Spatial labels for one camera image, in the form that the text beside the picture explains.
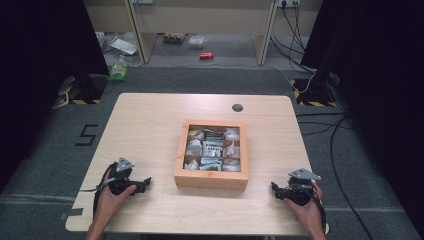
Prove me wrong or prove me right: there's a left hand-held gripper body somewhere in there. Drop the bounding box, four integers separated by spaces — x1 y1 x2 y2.
109 156 138 197

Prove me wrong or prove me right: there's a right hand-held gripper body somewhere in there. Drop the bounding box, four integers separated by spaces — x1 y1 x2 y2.
283 168 322 207

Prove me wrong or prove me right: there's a wooden compartment box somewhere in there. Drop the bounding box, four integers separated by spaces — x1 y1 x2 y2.
173 119 250 192

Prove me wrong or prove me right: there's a person's right hand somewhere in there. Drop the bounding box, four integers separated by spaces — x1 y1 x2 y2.
284 181 326 233

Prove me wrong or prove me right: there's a person's left hand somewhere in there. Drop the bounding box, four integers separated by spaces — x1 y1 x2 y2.
94 178 138 228

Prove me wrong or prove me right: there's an assortment of small tea packets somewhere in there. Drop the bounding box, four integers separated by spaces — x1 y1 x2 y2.
184 125 242 173

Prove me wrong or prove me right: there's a black stand base striped tape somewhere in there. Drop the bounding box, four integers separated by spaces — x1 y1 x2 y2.
289 77 338 108
57 73 108 106

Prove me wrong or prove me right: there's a green plastic bag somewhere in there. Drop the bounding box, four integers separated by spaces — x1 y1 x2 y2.
107 55 130 83

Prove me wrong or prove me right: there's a white flat sheet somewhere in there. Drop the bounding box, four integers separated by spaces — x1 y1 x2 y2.
109 37 138 56

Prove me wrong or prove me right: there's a black curtain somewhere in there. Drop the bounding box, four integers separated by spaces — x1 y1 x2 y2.
300 0 424 231
0 0 110 193

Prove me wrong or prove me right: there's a brown egg carton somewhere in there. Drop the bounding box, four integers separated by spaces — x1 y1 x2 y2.
162 32 187 45

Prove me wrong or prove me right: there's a clear plastic container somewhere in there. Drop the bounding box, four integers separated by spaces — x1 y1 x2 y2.
187 35 207 50

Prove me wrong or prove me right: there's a right hand-held gripper cable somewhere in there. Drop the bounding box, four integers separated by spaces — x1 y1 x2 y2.
310 188 328 234

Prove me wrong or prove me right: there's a hand-held gripper cable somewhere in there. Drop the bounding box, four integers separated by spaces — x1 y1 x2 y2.
79 162 118 221
310 188 328 234

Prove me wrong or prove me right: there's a long black floor cable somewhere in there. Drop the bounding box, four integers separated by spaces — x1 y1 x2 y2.
329 114 375 240

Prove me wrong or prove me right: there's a left hand-held gripper cable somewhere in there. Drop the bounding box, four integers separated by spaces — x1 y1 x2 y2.
79 162 118 221

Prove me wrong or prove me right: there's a thin black floor cable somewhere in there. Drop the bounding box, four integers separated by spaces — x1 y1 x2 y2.
295 112 354 137

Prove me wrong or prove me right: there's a white floor cable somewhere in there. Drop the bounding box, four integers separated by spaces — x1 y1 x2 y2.
264 64 317 95

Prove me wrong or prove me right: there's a black cable bundle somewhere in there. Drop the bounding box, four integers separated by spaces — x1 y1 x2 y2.
269 1 316 75

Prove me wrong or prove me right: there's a white wall socket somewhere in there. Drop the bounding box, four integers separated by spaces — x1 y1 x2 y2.
276 0 301 9

